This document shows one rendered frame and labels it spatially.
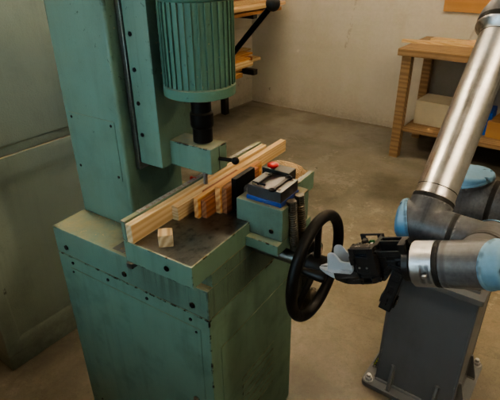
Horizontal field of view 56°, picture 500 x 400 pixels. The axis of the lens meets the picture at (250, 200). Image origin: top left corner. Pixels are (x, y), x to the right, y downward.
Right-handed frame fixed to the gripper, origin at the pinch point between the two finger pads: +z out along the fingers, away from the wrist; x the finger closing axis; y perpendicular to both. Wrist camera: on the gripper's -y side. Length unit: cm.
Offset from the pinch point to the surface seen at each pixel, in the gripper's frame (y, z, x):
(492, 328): -95, -3, -110
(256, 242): 5.7, 19.4, -2.8
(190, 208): 17.2, 35.4, -0.3
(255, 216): 11.9, 18.7, -4.8
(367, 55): 17, 120, -345
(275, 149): 18, 35, -44
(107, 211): 19, 66, 3
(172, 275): 8.6, 28.3, 18.2
